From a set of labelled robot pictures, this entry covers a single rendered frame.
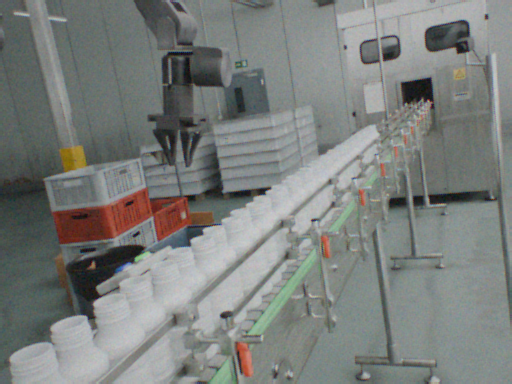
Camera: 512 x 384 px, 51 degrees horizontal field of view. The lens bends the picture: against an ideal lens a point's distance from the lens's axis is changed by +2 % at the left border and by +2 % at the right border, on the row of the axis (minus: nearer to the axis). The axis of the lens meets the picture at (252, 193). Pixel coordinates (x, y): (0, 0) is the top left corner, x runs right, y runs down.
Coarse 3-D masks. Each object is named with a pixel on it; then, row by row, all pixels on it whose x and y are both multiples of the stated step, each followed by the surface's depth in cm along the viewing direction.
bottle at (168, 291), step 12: (156, 264) 72; (168, 264) 72; (156, 276) 70; (168, 276) 70; (156, 288) 70; (168, 288) 70; (180, 288) 71; (156, 300) 69; (168, 300) 69; (180, 300) 69; (168, 312) 69; (180, 336) 70; (180, 348) 70; (180, 360) 70
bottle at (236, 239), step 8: (224, 224) 91; (232, 224) 91; (240, 224) 92; (232, 232) 91; (240, 232) 92; (232, 240) 91; (240, 240) 91; (248, 240) 92; (232, 248) 90; (240, 248) 90; (248, 248) 91; (248, 264) 92; (240, 272) 91; (248, 272) 92; (256, 272) 93; (240, 280) 91; (248, 280) 92; (256, 280) 93; (248, 288) 92; (256, 296) 93; (248, 304) 92; (256, 304) 93
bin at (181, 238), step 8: (208, 224) 194; (216, 224) 193; (176, 232) 190; (184, 232) 196; (192, 232) 197; (200, 232) 196; (168, 240) 185; (176, 240) 190; (184, 240) 195; (152, 248) 175; (160, 248) 180; (176, 248) 189
